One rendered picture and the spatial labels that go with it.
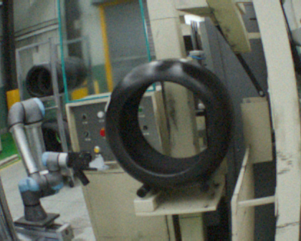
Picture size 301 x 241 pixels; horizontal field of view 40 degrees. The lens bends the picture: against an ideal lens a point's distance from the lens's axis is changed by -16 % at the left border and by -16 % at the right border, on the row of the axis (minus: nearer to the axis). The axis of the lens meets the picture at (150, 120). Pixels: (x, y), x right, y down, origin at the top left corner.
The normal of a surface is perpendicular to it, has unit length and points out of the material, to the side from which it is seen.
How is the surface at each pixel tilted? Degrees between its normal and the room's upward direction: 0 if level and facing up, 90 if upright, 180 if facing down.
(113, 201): 90
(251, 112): 90
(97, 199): 90
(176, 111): 90
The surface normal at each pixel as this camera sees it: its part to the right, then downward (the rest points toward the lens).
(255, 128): -0.25, 0.18
